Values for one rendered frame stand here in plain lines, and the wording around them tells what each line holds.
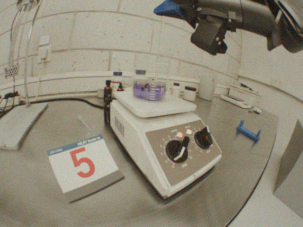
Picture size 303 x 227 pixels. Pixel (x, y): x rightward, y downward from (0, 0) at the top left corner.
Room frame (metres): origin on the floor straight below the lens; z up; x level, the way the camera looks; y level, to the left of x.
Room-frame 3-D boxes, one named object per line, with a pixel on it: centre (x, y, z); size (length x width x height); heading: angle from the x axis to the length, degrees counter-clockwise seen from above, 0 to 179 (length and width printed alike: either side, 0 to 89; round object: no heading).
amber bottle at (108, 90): (0.45, 0.18, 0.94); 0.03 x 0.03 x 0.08
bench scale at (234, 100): (0.85, -0.68, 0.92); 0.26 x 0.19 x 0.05; 24
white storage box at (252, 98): (1.02, -0.94, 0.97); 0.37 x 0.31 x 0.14; 117
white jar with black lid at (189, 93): (0.66, -0.19, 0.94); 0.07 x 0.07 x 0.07
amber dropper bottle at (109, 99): (0.28, 0.11, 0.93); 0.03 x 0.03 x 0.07
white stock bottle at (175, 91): (0.61, -0.11, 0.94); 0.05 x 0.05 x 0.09
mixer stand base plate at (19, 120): (0.15, 0.42, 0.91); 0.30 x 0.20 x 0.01; 30
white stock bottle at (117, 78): (0.54, 0.17, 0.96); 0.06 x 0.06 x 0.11
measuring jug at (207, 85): (0.77, -0.35, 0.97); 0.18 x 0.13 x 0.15; 1
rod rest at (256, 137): (0.29, -0.34, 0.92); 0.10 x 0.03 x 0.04; 26
